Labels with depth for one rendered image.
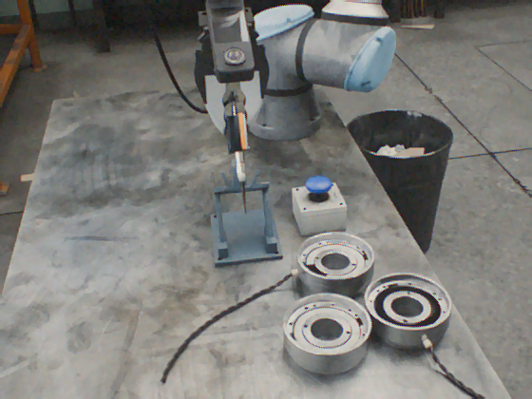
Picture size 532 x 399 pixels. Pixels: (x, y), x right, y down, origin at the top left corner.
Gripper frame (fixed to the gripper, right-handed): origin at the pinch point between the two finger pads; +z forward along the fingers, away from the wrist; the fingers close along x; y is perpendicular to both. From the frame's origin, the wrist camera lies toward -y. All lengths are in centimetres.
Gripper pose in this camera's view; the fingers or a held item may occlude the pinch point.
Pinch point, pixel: (236, 126)
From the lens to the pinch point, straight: 90.0
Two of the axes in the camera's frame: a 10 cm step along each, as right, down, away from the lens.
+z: 0.5, 8.4, 5.4
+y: -1.2, -5.3, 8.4
